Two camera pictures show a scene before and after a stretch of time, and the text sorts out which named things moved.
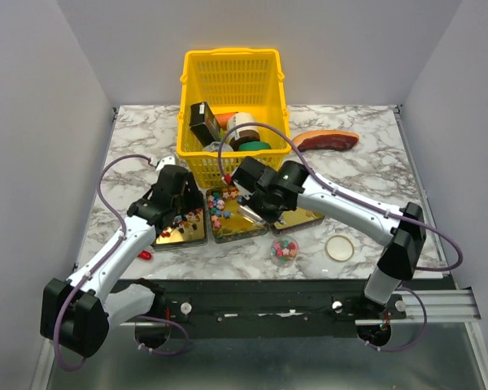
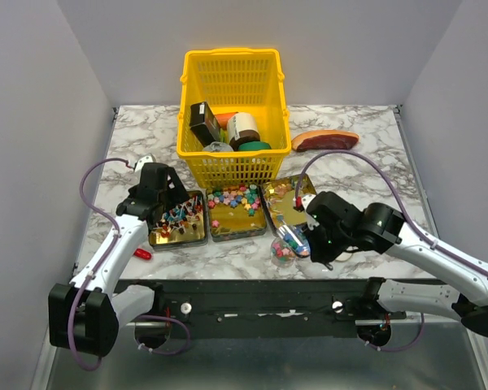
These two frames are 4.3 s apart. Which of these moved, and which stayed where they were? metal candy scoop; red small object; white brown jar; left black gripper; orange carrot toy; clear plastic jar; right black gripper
Moved: metal candy scoop; left black gripper; right black gripper
Stayed: red small object; clear plastic jar; orange carrot toy; white brown jar
